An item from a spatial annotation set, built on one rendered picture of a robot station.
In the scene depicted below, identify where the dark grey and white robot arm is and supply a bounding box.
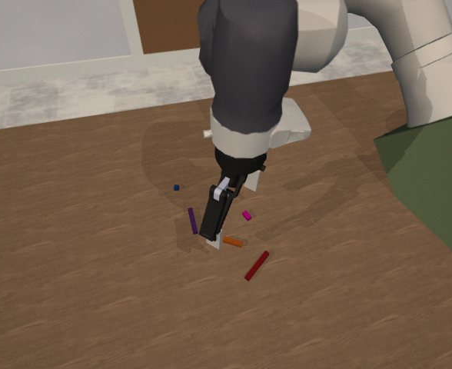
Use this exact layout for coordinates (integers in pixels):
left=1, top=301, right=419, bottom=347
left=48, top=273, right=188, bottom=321
left=197, top=0, right=452, bottom=158

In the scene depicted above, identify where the red rod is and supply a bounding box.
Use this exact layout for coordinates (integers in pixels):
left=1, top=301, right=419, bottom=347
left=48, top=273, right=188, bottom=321
left=244, top=251, right=269, bottom=281

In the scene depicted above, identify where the magenta rectangular block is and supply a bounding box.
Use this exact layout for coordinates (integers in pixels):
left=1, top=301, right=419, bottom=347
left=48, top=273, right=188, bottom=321
left=242, top=211, right=251, bottom=221

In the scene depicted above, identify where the purple rod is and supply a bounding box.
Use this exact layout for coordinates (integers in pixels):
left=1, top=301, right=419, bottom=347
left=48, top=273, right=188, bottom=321
left=188, top=208, right=198, bottom=234

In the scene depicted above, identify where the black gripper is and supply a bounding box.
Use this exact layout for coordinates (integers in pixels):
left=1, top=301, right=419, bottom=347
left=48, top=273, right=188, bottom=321
left=199, top=146, right=267, bottom=250

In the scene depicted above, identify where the orange rod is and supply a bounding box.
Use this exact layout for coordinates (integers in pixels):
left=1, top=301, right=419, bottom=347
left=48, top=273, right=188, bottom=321
left=223, top=236, right=243, bottom=248

